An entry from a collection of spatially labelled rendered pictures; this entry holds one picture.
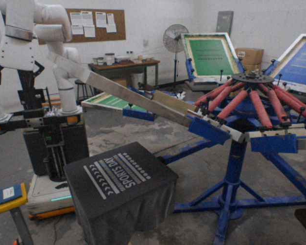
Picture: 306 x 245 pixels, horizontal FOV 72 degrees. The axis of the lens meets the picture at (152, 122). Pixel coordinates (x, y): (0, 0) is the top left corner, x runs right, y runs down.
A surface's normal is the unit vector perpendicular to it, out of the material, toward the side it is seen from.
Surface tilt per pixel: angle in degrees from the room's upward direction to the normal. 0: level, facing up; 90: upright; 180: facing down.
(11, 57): 93
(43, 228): 0
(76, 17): 89
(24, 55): 92
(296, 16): 90
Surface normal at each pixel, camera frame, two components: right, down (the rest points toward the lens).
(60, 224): 0.00, -0.90
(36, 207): 0.29, 0.41
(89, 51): 0.56, 0.35
